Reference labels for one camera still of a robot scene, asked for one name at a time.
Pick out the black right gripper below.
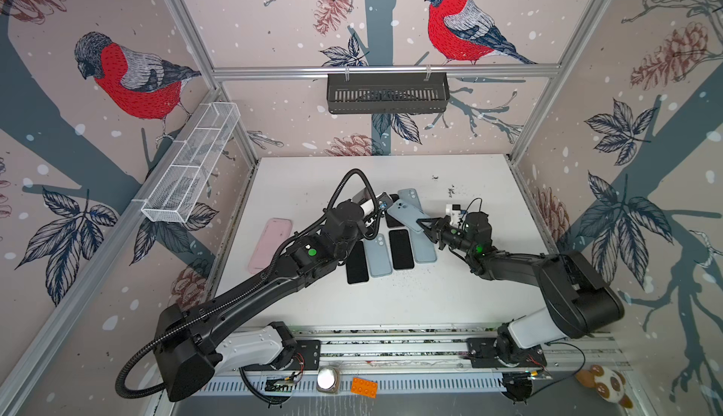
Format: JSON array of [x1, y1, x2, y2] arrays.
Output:
[[418, 215, 477, 257]]

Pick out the large phone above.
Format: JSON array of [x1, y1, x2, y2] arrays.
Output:
[[410, 231, 437, 264]]

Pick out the pale blue case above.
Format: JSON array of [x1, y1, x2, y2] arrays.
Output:
[[386, 199, 429, 233], [363, 233, 393, 278]]

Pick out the blue phone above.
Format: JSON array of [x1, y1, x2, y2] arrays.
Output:
[[389, 229, 415, 270]]

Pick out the black phone table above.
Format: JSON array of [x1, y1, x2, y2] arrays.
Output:
[[346, 241, 369, 285]]

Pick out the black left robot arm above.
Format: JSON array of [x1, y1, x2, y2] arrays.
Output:
[[115, 169, 394, 402]]

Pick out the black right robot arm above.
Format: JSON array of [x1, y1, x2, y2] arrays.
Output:
[[417, 212, 624, 356]]

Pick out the small phone light case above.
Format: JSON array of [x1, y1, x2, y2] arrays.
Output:
[[397, 188, 423, 212]]

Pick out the pink phone case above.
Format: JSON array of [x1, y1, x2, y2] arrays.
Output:
[[248, 218, 293, 275]]

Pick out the orange toy brick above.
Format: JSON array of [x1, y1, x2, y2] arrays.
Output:
[[350, 378, 378, 399]]

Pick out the clear jar white lid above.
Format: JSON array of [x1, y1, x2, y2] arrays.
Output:
[[316, 366, 341, 395]]

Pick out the brown white plush toy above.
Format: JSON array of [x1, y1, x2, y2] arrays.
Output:
[[574, 364, 634, 410]]

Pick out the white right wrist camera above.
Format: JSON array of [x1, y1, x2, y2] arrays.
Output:
[[445, 203, 467, 228]]

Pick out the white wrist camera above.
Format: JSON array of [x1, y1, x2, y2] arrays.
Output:
[[351, 188, 395, 224], [445, 203, 467, 228]]

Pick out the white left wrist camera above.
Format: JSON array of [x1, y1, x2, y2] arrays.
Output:
[[351, 188, 395, 224]]

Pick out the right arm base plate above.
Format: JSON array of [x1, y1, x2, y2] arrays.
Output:
[[466, 337, 547, 369]]

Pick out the black wire wall basket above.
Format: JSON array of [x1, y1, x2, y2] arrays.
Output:
[[327, 73, 450, 115]]

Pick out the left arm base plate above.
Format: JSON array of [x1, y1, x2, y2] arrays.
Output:
[[263, 340, 321, 372]]

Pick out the white mesh wall basket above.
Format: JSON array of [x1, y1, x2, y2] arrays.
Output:
[[141, 102, 240, 223]]

